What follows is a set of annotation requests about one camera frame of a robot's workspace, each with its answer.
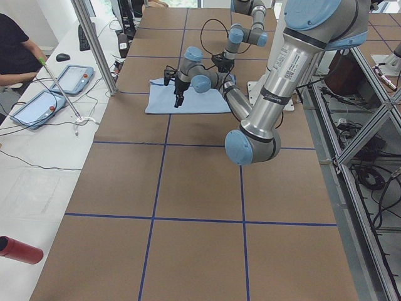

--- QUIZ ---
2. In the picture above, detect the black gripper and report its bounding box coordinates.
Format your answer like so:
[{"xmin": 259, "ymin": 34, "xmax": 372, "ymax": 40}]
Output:
[
  {"xmin": 174, "ymin": 77, "xmax": 190, "ymax": 108},
  {"xmin": 211, "ymin": 53, "xmax": 234, "ymax": 73}
]

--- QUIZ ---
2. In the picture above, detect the light blue t-shirt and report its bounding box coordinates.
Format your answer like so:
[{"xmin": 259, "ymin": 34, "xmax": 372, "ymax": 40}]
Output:
[{"xmin": 145, "ymin": 78, "xmax": 231, "ymax": 114}]

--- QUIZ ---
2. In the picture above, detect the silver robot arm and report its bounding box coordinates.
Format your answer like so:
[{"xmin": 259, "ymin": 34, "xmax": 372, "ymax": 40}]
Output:
[
  {"xmin": 172, "ymin": 1, "xmax": 372, "ymax": 166},
  {"xmin": 212, "ymin": 0, "xmax": 268, "ymax": 73}
]

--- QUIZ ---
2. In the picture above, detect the black keyboard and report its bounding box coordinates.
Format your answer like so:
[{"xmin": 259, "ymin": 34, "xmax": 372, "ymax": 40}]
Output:
[{"xmin": 78, "ymin": 24, "xmax": 90, "ymax": 51}]

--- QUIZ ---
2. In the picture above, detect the far blue teach pendant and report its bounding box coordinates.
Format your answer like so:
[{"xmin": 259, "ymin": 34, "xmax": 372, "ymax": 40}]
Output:
[{"xmin": 56, "ymin": 65, "xmax": 94, "ymax": 96}]

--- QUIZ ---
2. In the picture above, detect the blue teach pendant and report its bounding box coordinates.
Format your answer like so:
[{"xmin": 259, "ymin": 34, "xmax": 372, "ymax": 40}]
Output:
[
  {"xmin": 56, "ymin": 65, "xmax": 94, "ymax": 96},
  {"xmin": 10, "ymin": 90, "xmax": 66, "ymax": 130}
]

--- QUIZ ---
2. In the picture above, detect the black computer mouse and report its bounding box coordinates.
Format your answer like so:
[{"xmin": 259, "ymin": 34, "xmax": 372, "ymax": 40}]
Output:
[{"xmin": 56, "ymin": 53, "xmax": 71, "ymax": 62}]

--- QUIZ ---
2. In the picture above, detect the metal rod green tip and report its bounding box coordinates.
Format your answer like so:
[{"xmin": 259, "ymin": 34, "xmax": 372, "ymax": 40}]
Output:
[{"xmin": 38, "ymin": 57, "xmax": 83, "ymax": 122}]

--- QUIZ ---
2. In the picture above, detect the near blue teach pendant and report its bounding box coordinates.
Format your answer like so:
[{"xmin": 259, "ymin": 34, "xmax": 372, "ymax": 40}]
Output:
[{"xmin": 10, "ymin": 90, "xmax": 66, "ymax": 130}]

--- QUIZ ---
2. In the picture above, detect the seated person black shirt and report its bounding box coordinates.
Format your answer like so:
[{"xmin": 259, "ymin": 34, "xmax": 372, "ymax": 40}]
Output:
[{"xmin": 1, "ymin": 13, "xmax": 47, "ymax": 87}]

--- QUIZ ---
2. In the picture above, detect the red cylinder bottle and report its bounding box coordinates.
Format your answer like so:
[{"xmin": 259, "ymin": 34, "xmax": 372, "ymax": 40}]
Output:
[{"xmin": 1, "ymin": 236, "xmax": 44, "ymax": 265}]

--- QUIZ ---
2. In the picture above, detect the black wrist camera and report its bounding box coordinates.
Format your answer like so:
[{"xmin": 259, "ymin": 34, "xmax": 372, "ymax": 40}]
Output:
[{"xmin": 164, "ymin": 69, "xmax": 177, "ymax": 86}]

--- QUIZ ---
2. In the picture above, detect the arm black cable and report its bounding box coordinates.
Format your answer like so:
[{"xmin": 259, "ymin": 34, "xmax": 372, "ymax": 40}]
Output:
[{"xmin": 200, "ymin": 18, "xmax": 231, "ymax": 62}]

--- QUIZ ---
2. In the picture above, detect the aluminium frame post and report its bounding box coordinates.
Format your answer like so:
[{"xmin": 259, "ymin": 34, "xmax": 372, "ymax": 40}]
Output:
[{"xmin": 71, "ymin": 0, "xmax": 117, "ymax": 96}]

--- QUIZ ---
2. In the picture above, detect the aluminium frame rack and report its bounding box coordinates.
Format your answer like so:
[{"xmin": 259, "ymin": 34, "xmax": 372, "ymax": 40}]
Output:
[{"xmin": 294, "ymin": 0, "xmax": 401, "ymax": 301}]

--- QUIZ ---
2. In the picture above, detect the floor cable bundle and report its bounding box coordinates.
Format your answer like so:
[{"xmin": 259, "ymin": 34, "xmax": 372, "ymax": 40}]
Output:
[{"xmin": 350, "ymin": 166, "xmax": 385, "ymax": 191}]

